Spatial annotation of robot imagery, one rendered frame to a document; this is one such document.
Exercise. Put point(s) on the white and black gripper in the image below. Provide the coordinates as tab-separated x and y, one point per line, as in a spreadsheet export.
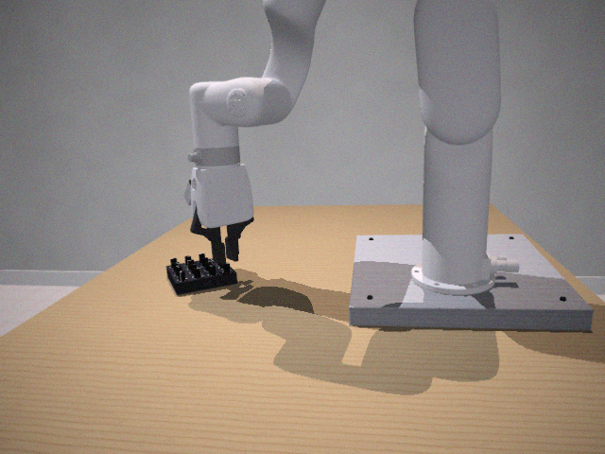
222	197

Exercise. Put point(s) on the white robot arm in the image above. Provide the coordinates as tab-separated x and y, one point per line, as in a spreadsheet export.
458	62

